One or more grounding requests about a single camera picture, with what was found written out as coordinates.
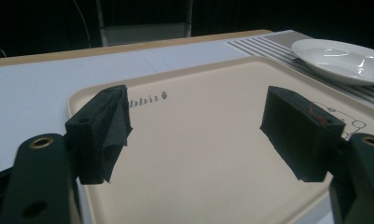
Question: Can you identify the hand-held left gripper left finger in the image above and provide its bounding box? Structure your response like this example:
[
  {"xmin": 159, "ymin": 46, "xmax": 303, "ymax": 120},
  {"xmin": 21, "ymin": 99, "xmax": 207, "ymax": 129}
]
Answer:
[{"xmin": 64, "ymin": 84, "xmax": 133, "ymax": 185}]

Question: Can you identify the white plate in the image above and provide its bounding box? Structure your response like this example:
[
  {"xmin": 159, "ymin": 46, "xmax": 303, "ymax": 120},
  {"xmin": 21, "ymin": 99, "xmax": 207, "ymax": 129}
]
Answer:
[{"xmin": 290, "ymin": 38, "xmax": 374, "ymax": 87}]

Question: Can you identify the beige tray with rabbit print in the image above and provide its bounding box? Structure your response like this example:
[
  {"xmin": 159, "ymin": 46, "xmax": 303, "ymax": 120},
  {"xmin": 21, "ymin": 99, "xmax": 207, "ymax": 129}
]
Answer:
[{"xmin": 66, "ymin": 55, "xmax": 374, "ymax": 224}]

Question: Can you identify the grey striped placemat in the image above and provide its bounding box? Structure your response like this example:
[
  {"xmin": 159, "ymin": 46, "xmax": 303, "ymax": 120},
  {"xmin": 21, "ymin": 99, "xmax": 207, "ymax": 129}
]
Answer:
[{"xmin": 226, "ymin": 29, "xmax": 374, "ymax": 113}]

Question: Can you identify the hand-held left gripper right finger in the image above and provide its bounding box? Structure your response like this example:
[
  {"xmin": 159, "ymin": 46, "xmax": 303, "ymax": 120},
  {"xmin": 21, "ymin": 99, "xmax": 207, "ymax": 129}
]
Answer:
[{"xmin": 259, "ymin": 85, "xmax": 346, "ymax": 183}]

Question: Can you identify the white cable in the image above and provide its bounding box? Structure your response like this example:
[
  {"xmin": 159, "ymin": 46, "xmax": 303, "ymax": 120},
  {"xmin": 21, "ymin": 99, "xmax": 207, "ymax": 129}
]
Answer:
[{"xmin": 72, "ymin": 0, "xmax": 92, "ymax": 49}]

